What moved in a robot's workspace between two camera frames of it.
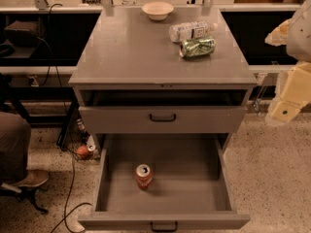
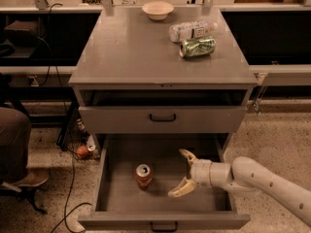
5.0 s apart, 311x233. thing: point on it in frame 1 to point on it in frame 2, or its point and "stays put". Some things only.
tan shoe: [34, 178] stays put
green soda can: [196, 47] stays put
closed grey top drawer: [161, 119] stays put
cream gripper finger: [293, 94] to [192, 160]
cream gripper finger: [279, 35] to [185, 187]
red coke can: [143, 176] stays put
